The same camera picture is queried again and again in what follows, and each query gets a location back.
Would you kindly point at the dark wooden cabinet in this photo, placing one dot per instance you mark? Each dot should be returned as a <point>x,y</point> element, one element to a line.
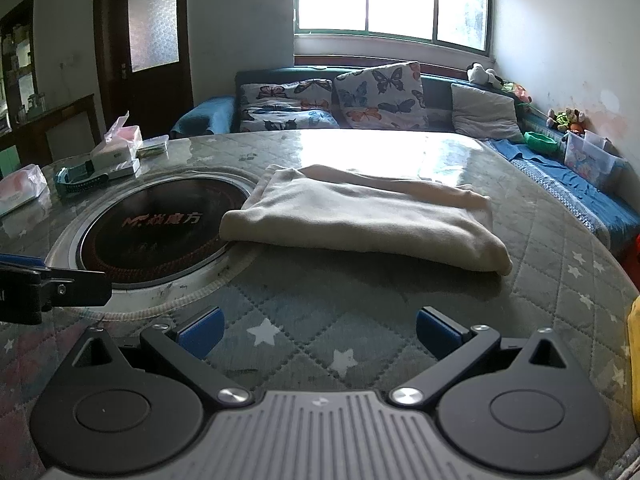
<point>65,120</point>

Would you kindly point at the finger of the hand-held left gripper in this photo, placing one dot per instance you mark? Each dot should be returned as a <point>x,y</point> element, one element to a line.
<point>75,287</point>
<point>20,261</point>

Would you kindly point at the blue sofa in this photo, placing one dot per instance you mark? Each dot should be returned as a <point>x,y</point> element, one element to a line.
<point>440,105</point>

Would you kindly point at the window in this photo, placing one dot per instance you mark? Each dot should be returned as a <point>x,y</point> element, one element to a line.
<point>390,0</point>

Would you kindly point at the panda plush toy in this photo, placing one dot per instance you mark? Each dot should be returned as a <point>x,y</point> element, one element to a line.
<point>482,74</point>

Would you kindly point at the blue knitted blanket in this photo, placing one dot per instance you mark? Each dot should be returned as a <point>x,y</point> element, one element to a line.
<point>565,185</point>

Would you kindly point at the flat butterfly print pillow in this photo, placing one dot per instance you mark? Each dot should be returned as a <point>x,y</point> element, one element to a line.
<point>290,120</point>

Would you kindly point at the green bowl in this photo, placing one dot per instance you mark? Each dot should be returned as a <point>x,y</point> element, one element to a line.
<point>541,142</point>

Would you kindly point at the large pink white tissue pack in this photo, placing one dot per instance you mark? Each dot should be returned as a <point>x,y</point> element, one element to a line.
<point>20,190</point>

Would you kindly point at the red object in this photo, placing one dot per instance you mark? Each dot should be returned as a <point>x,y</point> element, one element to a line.
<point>637,250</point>

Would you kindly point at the colourful toy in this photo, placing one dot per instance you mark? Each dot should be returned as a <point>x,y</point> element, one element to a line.
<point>521,94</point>

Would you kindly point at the small plush toys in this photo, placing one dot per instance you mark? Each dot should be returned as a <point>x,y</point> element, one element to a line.
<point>567,119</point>

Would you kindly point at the yellow cloth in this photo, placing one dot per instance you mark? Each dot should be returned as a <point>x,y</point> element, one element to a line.
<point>635,335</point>

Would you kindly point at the upright butterfly print pillow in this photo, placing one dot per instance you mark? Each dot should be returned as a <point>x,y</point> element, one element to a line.
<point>380,95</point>

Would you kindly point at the cream garment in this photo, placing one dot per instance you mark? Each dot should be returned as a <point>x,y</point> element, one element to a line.
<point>360,215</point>

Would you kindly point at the grey quilted star table cover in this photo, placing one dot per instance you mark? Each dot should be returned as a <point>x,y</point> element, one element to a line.
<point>525,240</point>

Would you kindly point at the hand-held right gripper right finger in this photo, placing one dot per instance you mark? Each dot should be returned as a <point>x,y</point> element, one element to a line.
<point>436,331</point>

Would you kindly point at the round black induction cooker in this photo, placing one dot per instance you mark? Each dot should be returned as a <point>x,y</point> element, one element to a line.
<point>150,230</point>

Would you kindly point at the clear plastic storage box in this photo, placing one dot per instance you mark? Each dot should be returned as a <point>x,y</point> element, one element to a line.
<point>592,160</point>

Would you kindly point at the small green packet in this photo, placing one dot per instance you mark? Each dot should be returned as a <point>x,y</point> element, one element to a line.
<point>151,148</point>

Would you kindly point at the grey pillow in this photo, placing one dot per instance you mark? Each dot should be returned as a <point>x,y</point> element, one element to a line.
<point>485,112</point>

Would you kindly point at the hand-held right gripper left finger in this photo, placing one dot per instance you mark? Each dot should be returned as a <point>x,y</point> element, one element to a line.
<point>202,331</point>

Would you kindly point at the dark wooden door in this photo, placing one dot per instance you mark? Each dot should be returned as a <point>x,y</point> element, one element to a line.
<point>112,100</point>

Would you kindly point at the wide butterfly print pillow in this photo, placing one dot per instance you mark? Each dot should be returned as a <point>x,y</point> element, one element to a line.
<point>280,94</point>

